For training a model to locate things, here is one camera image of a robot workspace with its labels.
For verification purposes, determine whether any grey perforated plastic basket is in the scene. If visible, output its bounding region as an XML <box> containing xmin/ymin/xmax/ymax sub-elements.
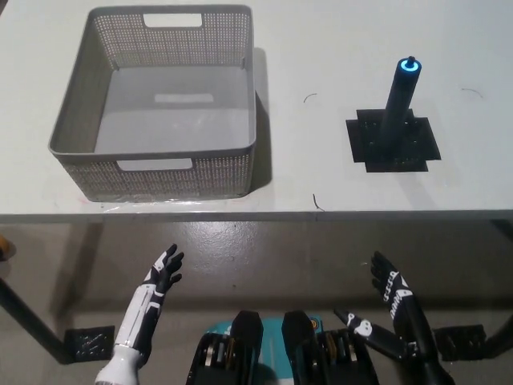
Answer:
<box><xmin>47</xmin><ymin>4</ymin><xmax>258</xmax><ymax>203</ymax></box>

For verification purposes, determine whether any dark electric screwdriver blue ring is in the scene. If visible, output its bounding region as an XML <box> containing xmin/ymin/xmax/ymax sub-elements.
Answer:
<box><xmin>379</xmin><ymin>55</ymin><xmax>422</xmax><ymax>146</ymax></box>

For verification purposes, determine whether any black screwdriver stand base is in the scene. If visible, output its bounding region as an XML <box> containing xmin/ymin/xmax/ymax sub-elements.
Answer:
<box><xmin>345</xmin><ymin>110</ymin><xmax>442</xmax><ymax>174</ymax></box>

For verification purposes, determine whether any black metal table leg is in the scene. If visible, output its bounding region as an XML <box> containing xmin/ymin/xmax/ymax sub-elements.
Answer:
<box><xmin>483</xmin><ymin>310</ymin><xmax>513</xmax><ymax>354</ymax></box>
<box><xmin>0</xmin><ymin>275</ymin><xmax>71</xmax><ymax>355</ymax></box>

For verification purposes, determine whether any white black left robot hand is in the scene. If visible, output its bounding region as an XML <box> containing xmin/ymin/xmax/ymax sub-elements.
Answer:
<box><xmin>114</xmin><ymin>243</ymin><xmax>186</xmax><ymax>357</ymax></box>

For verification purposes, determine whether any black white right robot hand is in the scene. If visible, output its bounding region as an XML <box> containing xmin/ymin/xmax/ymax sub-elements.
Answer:
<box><xmin>333</xmin><ymin>250</ymin><xmax>437</xmax><ymax>359</ymax></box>

